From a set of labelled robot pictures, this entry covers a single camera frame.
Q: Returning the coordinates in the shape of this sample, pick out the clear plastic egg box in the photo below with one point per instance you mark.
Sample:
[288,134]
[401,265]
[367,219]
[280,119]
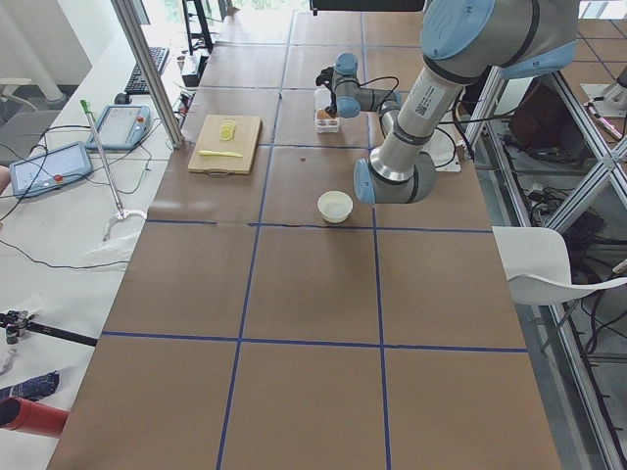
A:
[323,121]

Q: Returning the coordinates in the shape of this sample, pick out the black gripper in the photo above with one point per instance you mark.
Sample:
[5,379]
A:
[333,102]

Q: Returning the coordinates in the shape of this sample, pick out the teach pendant near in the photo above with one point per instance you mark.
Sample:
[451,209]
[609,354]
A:
[50,170]

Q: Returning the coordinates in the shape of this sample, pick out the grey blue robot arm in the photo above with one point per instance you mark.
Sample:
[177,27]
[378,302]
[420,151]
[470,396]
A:
[459,41]

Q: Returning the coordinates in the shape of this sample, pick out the black computer mouse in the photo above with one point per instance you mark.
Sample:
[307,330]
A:
[122,99]

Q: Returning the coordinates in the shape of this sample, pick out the white plastic chair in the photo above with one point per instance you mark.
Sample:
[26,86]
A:
[537,267]

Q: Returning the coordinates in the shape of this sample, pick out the long reacher grabber tool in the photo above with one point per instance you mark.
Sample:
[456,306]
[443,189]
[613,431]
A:
[121,214]

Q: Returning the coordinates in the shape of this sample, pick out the yellow plastic knife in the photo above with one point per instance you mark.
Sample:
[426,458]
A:
[225,154]

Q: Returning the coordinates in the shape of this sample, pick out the teach pendant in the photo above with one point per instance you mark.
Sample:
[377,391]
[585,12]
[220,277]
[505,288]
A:
[50,170]
[121,127]

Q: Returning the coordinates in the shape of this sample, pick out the teach pendant far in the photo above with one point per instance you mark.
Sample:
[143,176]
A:
[121,127]

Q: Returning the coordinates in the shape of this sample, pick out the white round bowl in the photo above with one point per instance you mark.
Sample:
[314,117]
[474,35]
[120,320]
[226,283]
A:
[334,206]

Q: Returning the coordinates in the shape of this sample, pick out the bamboo cutting board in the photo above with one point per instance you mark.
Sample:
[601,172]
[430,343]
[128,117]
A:
[245,141]

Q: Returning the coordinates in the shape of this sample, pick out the red cylinder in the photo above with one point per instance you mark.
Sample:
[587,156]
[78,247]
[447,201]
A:
[26,416]

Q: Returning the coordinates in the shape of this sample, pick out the aluminium frame post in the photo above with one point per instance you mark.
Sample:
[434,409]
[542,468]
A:
[133,32]

